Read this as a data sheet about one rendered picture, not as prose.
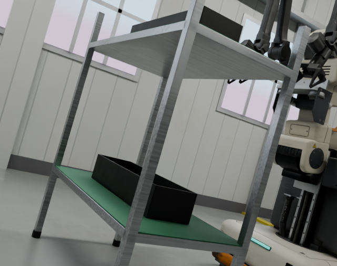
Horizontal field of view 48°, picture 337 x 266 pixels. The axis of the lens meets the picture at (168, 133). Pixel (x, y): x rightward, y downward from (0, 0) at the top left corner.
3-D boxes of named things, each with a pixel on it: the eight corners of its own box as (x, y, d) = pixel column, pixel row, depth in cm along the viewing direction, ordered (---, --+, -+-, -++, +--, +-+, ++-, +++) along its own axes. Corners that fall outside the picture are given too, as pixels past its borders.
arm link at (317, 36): (345, 41, 162) (327, 42, 170) (333, 21, 157) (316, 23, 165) (330, 62, 160) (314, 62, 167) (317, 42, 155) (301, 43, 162)
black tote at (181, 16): (234, 57, 131) (243, 26, 131) (194, 38, 123) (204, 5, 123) (157, 62, 181) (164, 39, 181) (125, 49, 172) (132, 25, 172)
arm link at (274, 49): (292, 57, 210) (285, 57, 214) (286, 41, 206) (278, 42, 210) (282, 67, 207) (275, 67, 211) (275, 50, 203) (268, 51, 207)
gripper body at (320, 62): (317, 67, 156) (327, 54, 157) (297, 65, 164) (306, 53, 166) (323, 78, 159) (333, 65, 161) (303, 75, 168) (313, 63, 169)
